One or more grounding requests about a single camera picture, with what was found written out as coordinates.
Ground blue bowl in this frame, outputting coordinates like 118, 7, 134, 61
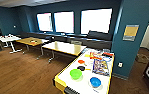
89, 76, 102, 88

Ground orange paddle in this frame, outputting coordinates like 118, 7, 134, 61
77, 59, 87, 65

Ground green bowl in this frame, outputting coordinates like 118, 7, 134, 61
69, 68, 84, 81

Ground dark bench cushion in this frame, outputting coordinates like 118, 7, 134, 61
87, 30, 113, 42

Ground flat red item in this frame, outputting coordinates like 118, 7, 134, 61
102, 51, 115, 57

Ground white work table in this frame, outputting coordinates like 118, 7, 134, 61
53, 48, 116, 94

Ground yellow top dark table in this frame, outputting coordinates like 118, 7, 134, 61
15, 37, 50, 55

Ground small white table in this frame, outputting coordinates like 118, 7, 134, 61
0, 34, 23, 54

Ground dark wall bench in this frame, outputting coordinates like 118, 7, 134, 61
19, 31, 113, 51

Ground bright wall window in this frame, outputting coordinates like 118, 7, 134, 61
36, 12, 54, 33
53, 10, 75, 34
80, 8, 113, 35

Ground white wall outlet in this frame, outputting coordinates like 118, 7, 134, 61
118, 62, 123, 68

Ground yellow wall sign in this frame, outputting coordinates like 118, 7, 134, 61
122, 24, 140, 42

